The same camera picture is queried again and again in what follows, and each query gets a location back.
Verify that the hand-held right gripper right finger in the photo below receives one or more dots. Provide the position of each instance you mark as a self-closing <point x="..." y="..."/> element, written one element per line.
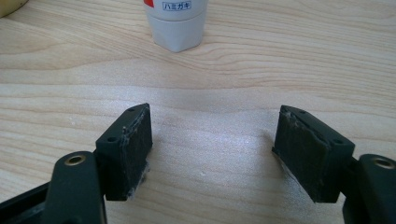
<point x="311" y="155"/>

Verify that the white toothpaste tube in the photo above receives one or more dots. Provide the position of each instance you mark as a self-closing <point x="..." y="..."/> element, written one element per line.
<point x="176" y="25"/>

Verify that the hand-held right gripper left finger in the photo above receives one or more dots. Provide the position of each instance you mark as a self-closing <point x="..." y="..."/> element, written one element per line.
<point x="124" y="155"/>

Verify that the yellow rounded object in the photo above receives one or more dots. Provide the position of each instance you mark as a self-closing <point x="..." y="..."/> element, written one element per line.
<point x="11" y="6"/>

